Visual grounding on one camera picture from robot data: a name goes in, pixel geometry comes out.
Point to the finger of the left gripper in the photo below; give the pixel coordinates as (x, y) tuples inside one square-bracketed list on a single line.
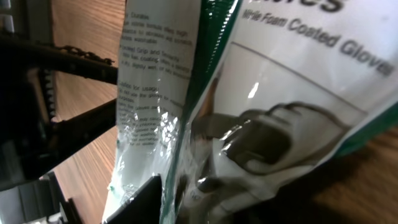
[(69, 136), (25, 54)]

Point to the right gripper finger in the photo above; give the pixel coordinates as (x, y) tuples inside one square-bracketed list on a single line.
[(136, 205)]

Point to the green 3M gloves package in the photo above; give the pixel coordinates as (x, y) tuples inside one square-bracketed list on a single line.
[(226, 102)]

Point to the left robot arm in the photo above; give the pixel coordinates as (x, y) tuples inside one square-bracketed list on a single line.
[(35, 199)]

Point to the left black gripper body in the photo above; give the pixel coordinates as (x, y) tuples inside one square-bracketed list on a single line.
[(27, 109)]

